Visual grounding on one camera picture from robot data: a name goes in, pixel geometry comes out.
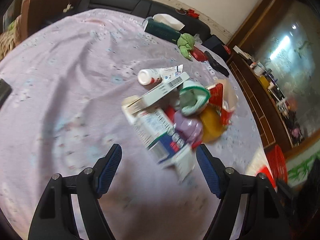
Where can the long white cardboard box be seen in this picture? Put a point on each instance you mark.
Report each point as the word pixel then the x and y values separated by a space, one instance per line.
pixel 134 104

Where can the brown armchair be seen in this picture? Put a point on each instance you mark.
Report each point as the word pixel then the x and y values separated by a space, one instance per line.
pixel 34 13

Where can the red item on sofa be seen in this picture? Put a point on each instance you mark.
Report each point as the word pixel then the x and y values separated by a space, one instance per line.
pixel 189 12

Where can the white green-trimmed sock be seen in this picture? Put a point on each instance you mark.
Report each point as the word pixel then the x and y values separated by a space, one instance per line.
pixel 193 98

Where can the black sofa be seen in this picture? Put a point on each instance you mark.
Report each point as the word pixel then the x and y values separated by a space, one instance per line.
pixel 140 8

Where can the wooden brick-pattern cabinet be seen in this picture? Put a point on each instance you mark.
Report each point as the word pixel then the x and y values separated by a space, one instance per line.
pixel 270 125

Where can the black toy gun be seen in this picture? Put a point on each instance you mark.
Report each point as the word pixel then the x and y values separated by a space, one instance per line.
pixel 215 65

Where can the white toothpaste tube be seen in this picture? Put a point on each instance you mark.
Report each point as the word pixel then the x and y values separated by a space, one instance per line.
pixel 150 76

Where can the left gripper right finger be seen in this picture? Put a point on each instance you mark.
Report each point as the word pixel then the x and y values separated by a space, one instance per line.
pixel 264 217

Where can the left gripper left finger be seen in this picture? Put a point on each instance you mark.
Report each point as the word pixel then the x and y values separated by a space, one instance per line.
pixel 54 216

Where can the yellow round lid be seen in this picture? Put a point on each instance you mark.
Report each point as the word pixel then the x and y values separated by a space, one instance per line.
pixel 212 127

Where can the purple red plastic bag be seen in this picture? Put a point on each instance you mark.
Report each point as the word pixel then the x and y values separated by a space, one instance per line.
pixel 191 129

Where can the black phone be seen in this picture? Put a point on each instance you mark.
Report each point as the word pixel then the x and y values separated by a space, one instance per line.
pixel 5 91

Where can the torn red paper bag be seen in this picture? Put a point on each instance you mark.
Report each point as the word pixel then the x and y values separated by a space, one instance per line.
pixel 224 99

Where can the red plastic basket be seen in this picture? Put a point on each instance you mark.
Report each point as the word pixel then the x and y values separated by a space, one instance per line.
pixel 277 166

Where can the red flat pouch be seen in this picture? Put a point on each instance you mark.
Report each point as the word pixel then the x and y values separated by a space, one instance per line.
pixel 198 54

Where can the white blue carton box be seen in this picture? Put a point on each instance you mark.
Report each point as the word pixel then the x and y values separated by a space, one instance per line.
pixel 166 146

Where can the dark green tissue box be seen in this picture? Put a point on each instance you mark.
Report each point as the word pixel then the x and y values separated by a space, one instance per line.
pixel 163 26

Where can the green crumpled cloth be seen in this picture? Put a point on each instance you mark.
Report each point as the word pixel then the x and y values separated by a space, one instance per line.
pixel 185 44

